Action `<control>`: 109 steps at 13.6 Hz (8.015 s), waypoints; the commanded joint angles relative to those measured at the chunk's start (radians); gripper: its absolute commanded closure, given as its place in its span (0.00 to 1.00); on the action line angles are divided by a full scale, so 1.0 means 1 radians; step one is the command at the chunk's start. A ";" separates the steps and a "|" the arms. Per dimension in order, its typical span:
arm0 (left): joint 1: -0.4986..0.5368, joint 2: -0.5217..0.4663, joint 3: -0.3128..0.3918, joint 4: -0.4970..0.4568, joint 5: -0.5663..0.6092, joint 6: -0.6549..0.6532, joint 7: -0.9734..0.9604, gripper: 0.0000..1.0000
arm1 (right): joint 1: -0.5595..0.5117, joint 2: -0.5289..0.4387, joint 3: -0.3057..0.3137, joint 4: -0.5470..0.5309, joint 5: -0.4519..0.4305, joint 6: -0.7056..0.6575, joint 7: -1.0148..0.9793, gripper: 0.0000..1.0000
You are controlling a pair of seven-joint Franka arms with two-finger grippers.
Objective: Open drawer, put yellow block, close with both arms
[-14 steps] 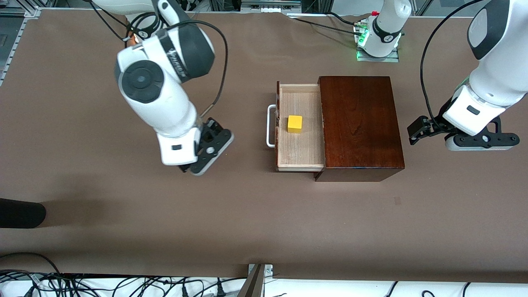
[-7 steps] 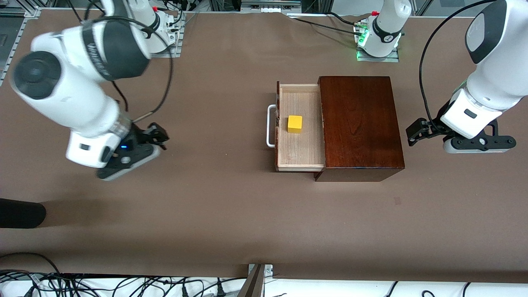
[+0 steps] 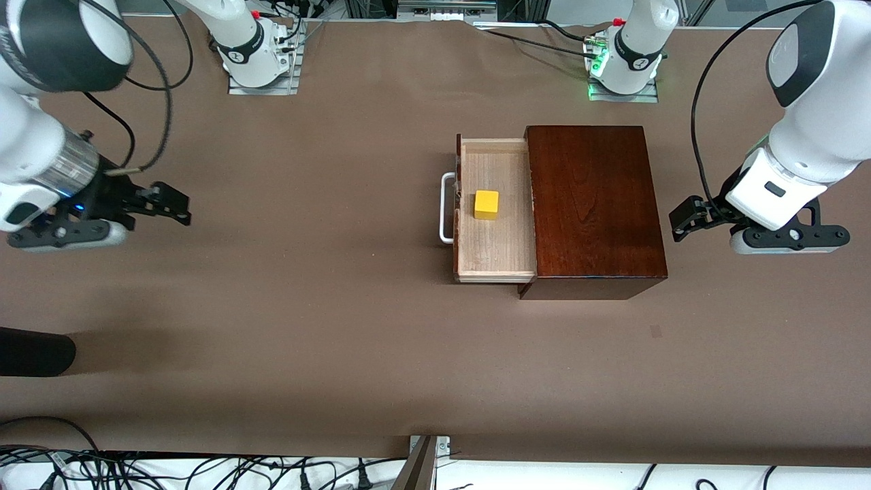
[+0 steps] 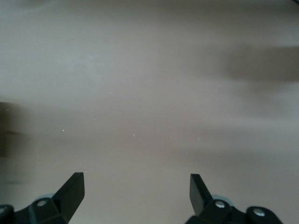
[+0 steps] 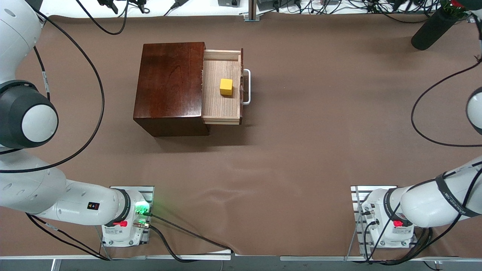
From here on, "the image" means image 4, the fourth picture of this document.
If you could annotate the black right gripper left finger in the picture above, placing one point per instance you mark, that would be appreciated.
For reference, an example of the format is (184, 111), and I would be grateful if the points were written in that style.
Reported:
(65, 205)

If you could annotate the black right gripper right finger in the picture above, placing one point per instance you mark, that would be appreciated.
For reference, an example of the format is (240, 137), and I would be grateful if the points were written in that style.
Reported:
(205, 210)

